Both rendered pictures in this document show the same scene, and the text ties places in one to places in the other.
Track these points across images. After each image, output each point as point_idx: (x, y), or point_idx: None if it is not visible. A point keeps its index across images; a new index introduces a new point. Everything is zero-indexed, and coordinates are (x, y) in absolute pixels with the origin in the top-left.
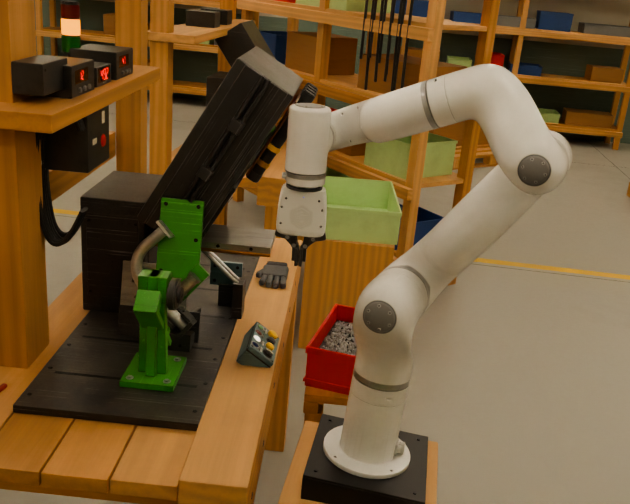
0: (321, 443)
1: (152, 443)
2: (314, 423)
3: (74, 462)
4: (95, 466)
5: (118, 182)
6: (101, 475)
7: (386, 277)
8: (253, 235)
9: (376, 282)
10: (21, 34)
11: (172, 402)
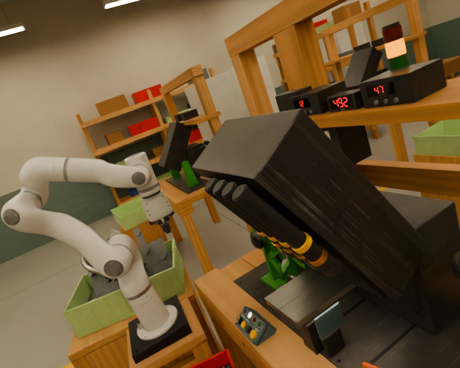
0: (177, 309)
1: (244, 271)
2: (198, 334)
3: (257, 252)
4: (250, 255)
5: (399, 202)
6: (244, 256)
7: (117, 236)
8: (298, 299)
9: (121, 234)
10: (293, 75)
11: (254, 278)
